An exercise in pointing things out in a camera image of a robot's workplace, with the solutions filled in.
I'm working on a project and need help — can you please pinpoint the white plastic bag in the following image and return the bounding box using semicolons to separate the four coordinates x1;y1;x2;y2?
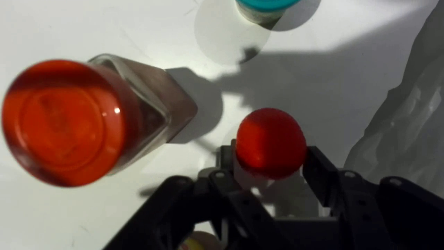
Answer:
343;0;444;198

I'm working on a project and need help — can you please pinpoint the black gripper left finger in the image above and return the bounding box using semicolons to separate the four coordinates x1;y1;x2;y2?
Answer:
103;144;297;250

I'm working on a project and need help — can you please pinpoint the teal lid dough container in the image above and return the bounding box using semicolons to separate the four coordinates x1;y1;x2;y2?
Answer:
234;0;302;25

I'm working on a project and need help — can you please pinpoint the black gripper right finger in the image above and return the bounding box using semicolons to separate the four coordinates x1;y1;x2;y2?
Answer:
302;146;444;250

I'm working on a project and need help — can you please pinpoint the spice jar with red lid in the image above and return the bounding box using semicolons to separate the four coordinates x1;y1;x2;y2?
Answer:
1;52;200;189

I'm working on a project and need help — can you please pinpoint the small red-lidded bottle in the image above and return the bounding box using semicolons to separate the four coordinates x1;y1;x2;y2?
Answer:
234;107;308;182

